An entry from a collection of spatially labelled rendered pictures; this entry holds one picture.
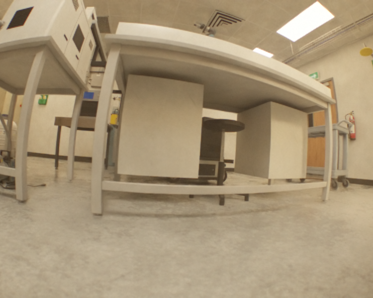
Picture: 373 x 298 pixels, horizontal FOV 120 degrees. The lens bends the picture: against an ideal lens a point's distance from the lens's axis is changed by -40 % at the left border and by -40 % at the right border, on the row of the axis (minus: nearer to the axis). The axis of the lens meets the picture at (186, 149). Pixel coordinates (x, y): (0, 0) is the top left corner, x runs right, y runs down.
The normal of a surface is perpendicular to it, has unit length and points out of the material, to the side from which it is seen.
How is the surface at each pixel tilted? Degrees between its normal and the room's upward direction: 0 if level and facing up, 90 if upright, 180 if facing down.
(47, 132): 90
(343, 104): 90
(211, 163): 90
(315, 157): 90
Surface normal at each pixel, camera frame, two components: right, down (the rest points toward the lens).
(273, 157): 0.25, -0.02
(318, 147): -0.96, -0.08
